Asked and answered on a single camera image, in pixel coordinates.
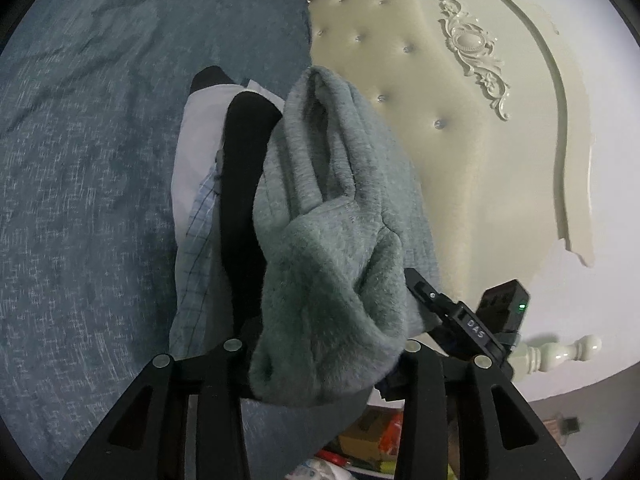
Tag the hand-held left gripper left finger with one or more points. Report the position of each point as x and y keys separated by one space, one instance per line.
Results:
x=235 y=365

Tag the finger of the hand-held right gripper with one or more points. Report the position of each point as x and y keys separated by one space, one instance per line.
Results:
x=425 y=292

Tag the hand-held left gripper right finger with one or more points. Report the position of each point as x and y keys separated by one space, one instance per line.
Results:
x=415 y=370

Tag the grey fleece pants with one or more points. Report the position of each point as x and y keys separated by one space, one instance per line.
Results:
x=325 y=260

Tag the orange yellow box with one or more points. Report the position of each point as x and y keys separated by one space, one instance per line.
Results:
x=370 y=435

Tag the small dark object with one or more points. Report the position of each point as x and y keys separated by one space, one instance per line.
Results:
x=565 y=427

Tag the white plastic bag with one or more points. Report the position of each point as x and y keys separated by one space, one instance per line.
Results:
x=320 y=471

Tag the cream tufted headboard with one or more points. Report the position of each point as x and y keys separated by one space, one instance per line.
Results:
x=450 y=110

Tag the blue patterned bedspread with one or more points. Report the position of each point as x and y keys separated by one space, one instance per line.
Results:
x=75 y=185

